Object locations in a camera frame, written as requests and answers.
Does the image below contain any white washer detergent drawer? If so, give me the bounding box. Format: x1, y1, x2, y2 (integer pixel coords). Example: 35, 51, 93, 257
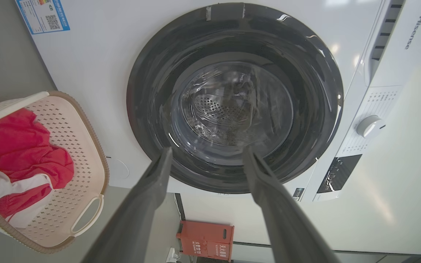
369, 0, 421, 88

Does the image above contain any white washer control knob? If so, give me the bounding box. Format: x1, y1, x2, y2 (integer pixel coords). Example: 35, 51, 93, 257
356, 115, 386, 138

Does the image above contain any white front-load washing machine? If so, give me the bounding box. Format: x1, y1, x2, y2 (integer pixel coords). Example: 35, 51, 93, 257
15, 0, 421, 203

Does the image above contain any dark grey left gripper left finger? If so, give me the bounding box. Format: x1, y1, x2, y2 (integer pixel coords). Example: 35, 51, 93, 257
81, 147, 173, 263

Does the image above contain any round white filter cover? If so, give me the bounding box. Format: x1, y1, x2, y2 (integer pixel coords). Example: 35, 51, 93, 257
105, 156, 130, 180

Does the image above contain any dark round washer door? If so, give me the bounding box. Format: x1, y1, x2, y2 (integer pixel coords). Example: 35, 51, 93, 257
126, 3, 344, 194

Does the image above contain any black washer display panel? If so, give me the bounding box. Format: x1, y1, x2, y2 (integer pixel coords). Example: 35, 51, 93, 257
316, 154, 363, 194

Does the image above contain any white garment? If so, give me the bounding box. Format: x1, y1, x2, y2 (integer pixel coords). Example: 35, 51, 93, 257
0, 166, 56, 229

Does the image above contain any blue energy label sticker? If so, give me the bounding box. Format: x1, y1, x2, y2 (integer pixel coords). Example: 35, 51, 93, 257
15, 0, 70, 35

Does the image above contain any cream perforated laundry basket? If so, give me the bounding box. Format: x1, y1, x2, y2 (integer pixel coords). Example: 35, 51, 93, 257
0, 91, 110, 254

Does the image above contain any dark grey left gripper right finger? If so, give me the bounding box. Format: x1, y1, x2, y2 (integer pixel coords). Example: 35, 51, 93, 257
243, 145, 341, 263

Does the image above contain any red garment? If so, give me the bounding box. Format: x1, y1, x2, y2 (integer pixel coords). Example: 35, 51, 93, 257
0, 108, 75, 218

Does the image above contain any grey washer door handle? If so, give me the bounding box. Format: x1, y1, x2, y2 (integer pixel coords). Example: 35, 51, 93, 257
205, 3, 246, 22

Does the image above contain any red plastic box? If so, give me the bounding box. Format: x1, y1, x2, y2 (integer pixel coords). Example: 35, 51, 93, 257
176, 220, 235, 262

